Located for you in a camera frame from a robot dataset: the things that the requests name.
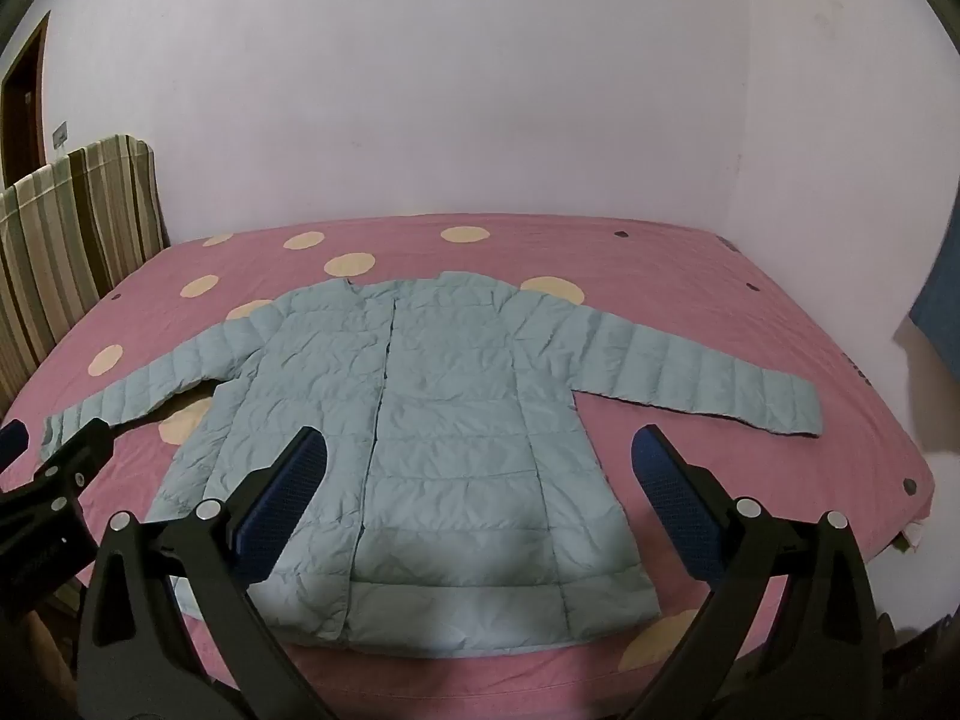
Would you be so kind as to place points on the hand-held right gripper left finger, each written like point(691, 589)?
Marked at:
point(285, 495)

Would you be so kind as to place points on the blue cloth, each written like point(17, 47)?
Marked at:
point(941, 315)

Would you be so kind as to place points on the wall switch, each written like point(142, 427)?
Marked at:
point(61, 134)

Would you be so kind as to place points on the light blue puffer jacket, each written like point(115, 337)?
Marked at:
point(450, 427)

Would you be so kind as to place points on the pink bed with cream dots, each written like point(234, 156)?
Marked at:
point(675, 300)

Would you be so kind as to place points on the brown wooden door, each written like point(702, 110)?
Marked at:
point(22, 105)

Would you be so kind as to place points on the striped upright mattress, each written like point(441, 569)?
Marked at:
point(67, 240)

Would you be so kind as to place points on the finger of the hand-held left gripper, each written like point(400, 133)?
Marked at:
point(79, 461)
point(13, 442)

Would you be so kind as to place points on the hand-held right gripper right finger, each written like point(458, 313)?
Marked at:
point(675, 495)

